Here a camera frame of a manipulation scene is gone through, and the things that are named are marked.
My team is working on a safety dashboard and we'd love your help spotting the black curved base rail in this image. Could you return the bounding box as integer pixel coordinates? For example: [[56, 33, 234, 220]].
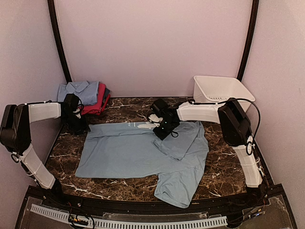
[[18, 184, 290, 219]]

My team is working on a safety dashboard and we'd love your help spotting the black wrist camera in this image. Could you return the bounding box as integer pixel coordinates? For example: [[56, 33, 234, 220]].
[[64, 94, 80, 112], [150, 98, 169, 118]]

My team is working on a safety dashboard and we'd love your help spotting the white slotted cable duct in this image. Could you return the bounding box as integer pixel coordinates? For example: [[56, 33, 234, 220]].
[[30, 204, 228, 229]]

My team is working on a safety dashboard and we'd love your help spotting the folded dark blue garment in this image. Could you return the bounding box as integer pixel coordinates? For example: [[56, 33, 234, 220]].
[[104, 88, 110, 98]]

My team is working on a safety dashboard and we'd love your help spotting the blue cloth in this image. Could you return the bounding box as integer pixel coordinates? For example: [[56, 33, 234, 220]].
[[75, 122, 209, 208]]

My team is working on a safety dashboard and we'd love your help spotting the black frame post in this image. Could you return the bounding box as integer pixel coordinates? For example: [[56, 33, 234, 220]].
[[47, 0, 72, 83], [237, 0, 259, 82]]

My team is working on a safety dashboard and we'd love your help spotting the left black frame post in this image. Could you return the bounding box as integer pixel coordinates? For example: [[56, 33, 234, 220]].
[[47, 0, 72, 83]]

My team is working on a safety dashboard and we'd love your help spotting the right black frame post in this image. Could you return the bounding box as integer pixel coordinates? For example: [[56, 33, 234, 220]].
[[237, 0, 259, 82]]

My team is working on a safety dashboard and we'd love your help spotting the light blue button shirt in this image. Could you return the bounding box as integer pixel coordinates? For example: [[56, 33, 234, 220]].
[[57, 81, 99, 105]]

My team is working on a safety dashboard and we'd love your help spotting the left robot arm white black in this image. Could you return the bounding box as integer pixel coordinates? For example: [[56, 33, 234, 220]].
[[0, 102, 89, 190]]

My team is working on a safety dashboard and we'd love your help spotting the folded red garment underneath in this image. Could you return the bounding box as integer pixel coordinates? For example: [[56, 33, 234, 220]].
[[99, 94, 111, 115]]

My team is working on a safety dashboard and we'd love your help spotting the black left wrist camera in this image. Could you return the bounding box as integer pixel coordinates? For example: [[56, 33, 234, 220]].
[[64, 94, 80, 112]]

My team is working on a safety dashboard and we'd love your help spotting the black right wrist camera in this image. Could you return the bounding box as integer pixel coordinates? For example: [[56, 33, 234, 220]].
[[150, 98, 169, 118]]

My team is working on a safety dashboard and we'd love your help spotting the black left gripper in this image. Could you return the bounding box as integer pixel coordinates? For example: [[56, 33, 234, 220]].
[[61, 113, 91, 135]]

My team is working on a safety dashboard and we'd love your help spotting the folded pink red garment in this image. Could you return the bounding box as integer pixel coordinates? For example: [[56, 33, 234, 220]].
[[81, 83, 106, 115]]

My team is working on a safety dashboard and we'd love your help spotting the white plastic bin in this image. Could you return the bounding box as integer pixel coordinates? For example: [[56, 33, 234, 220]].
[[193, 75, 255, 103]]

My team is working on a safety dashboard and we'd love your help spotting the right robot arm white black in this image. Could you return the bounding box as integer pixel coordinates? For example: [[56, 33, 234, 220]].
[[147, 98, 264, 188]]

